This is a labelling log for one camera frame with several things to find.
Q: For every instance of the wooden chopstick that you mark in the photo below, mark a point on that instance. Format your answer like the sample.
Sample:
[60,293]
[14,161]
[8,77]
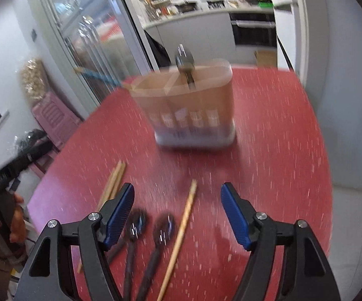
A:
[181,232]
[110,185]
[120,175]

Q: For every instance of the glass door cabinet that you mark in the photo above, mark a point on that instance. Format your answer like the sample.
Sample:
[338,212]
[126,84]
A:
[84,31]

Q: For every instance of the clear bag of popcorn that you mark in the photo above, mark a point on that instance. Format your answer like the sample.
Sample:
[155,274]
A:
[33,75]

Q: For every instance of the black built-in oven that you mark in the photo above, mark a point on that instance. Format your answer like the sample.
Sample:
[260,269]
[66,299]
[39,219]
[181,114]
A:
[253,29]

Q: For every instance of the white kitchen counter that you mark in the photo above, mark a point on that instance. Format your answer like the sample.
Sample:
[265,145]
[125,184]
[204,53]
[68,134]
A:
[193,22]

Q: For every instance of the dark plastic bag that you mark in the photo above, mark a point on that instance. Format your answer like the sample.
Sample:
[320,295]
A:
[27,138]

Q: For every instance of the person's left hand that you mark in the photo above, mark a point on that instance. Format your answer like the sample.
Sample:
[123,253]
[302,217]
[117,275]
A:
[18,222]

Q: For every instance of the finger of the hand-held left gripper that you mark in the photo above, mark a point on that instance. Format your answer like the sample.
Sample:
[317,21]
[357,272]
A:
[32,156]

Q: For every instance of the metal spoon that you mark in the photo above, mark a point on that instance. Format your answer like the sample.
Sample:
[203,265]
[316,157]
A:
[184,62]

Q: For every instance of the cardboard box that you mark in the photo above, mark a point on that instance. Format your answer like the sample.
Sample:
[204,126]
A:
[265,58]

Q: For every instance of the green tray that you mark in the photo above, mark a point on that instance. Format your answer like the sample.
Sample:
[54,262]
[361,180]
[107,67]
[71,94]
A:
[265,4]

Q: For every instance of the beige utensil holder white base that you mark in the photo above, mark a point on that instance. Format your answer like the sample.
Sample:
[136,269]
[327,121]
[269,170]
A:
[193,106]

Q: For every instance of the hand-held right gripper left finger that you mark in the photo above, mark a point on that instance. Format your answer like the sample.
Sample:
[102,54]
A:
[120,218]

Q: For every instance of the pink plastic stool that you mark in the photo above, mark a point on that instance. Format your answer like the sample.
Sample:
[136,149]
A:
[54,119]

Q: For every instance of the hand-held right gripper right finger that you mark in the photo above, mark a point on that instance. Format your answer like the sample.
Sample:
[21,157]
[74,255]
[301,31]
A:
[235,218]

